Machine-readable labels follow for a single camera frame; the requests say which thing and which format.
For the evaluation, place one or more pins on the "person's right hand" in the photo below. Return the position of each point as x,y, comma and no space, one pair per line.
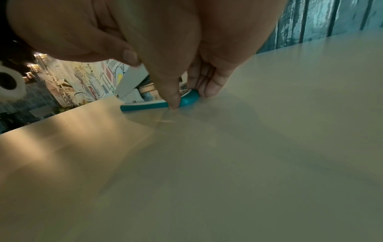
167,28

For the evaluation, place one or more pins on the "teal and white stapler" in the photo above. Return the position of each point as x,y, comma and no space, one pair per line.
140,95

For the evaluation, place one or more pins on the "white and black plush toy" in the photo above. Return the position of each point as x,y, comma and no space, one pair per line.
9,82

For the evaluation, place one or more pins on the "colourful illustrated wall poster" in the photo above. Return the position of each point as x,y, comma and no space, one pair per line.
86,80

